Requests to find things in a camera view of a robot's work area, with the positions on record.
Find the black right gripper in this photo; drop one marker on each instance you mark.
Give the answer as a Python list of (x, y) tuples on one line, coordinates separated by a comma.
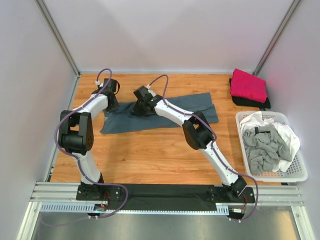
[(136, 111)]

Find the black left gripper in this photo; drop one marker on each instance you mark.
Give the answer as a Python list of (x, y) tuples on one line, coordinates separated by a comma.
[(114, 108)]

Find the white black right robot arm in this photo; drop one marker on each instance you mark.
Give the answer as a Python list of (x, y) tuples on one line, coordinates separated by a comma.
[(197, 132)]

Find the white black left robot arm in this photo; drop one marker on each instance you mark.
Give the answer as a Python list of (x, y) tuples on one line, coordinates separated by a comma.
[(75, 133)]

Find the folded black t-shirt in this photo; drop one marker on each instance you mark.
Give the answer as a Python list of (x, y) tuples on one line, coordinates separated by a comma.
[(239, 101)]

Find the folded pink t-shirt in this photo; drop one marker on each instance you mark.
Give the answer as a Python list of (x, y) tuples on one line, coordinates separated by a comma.
[(248, 86)]

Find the white t-shirt in basket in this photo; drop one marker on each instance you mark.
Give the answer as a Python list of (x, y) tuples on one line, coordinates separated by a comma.
[(287, 134)]

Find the grey t-shirt in basket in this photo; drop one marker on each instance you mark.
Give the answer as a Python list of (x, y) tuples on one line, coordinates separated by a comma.
[(264, 149)]

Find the white plastic laundry basket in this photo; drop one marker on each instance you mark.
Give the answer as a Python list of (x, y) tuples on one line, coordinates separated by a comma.
[(296, 171)]

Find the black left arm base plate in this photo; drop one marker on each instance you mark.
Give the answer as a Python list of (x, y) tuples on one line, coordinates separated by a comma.
[(93, 192)]

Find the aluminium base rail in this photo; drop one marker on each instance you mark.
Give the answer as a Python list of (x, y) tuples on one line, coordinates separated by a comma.
[(269, 195)]

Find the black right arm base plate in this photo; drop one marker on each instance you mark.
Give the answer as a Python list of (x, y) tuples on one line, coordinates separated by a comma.
[(224, 194)]

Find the left aluminium corner post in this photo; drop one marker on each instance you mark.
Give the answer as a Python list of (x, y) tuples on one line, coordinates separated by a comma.
[(57, 35)]

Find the aluminium corner post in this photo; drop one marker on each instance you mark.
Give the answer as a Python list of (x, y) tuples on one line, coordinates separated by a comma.
[(293, 7), (57, 35)]

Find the grey slotted cable duct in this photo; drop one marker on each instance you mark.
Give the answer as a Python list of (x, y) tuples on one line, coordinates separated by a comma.
[(94, 208)]

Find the right aluminium corner post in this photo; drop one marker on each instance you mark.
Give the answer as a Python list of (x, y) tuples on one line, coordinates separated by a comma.
[(293, 7)]

